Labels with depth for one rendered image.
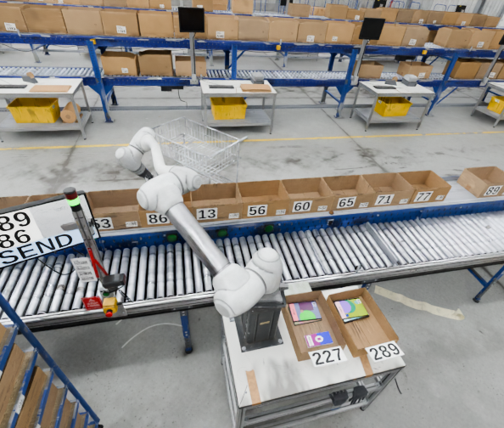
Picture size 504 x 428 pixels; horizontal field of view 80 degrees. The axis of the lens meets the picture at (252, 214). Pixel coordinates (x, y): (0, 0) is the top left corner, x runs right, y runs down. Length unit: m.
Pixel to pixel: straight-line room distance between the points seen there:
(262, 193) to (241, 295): 1.51
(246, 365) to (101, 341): 1.47
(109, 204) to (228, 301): 1.63
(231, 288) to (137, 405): 1.54
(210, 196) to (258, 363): 1.40
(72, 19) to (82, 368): 5.39
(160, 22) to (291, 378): 5.84
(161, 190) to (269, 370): 1.15
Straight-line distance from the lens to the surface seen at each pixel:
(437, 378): 3.17
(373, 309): 2.22
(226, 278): 1.35
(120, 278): 1.86
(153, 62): 6.27
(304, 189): 2.82
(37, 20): 6.74
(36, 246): 1.87
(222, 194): 2.62
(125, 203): 2.67
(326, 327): 2.08
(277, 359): 1.92
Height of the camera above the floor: 2.48
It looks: 40 degrees down
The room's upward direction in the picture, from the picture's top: 5 degrees clockwise
